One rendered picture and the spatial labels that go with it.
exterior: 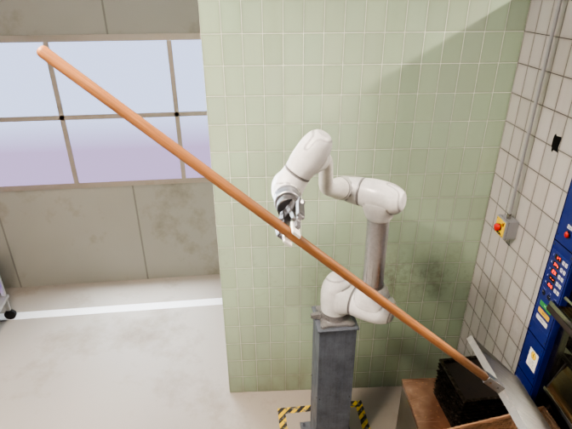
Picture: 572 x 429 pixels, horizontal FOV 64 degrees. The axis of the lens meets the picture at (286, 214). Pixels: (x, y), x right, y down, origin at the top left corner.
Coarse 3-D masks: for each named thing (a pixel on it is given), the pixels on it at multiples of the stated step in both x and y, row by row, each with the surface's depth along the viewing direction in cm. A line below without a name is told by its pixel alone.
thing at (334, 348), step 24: (312, 336) 265; (336, 336) 242; (312, 360) 271; (336, 360) 250; (312, 384) 276; (336, 384) 258; (288, 408) 317; (312, 408) 282; (336, 408) 266; (360, 408) 317
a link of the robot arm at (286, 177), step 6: (276, 174) 166; (282, 174) 158; (288, 174) 157; (294, 174) 156; (276, 180) 159; (282, 180) 157; (288, 180) 156; (294, 180) 156; (300, 180) 157; (306, 180) 158; (276, 186) 158; (294, 186) 156; (300, 186) 158; (300, 192) 159
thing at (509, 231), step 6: (498, 216) 244; (504, 216) 243; (498, 222) 244; (504, 222) 238; (510, 222) 237; (516, 222) 237; (504, 228) 239; (510, 228) 238; (516, 228) 238; (498, 234) 245; (504, 234) 240; (510, 234) 240; (516, 234) 240
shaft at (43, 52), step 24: (48, 48) 109; (72, 72) 110; (96, 96) 113; (144, 120) 117; (168, 144) 119; (192, 168) 123; (240, 192) 127; (264, 216) 130; (336, 264) 139; (360, 288) 142; (432, 336) 153; (456, 360) 158
